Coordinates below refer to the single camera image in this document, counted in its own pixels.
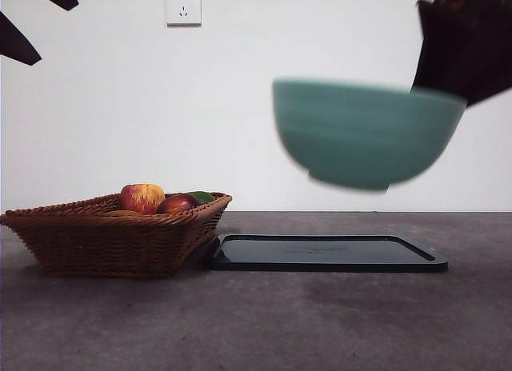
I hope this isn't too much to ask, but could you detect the teal ceramic bowl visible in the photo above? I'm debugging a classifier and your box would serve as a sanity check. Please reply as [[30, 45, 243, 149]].
[[271, 78, 469, 193]]

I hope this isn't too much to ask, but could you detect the red and yellow apple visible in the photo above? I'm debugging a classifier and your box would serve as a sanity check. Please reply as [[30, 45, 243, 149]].
[[118, 182, 166, 216]]

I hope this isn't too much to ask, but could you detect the brown wicker basket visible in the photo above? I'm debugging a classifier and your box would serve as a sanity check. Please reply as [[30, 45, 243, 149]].
[[0, 192, 234, 279]]

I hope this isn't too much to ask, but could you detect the dark red plum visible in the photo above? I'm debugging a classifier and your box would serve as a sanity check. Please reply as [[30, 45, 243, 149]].
[[156, 193, 202, 215]]

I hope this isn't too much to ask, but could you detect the black rectangular tray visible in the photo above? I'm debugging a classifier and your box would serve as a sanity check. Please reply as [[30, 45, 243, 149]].
[[206, 233, 449, 273]]

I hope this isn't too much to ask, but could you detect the green avocado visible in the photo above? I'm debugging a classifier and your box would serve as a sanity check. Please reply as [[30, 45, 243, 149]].
[[187, 190, 216, 206]]

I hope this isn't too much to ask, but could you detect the white wall socket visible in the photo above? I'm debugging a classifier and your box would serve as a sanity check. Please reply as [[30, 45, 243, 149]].
[[166, 0, 202, 27]]

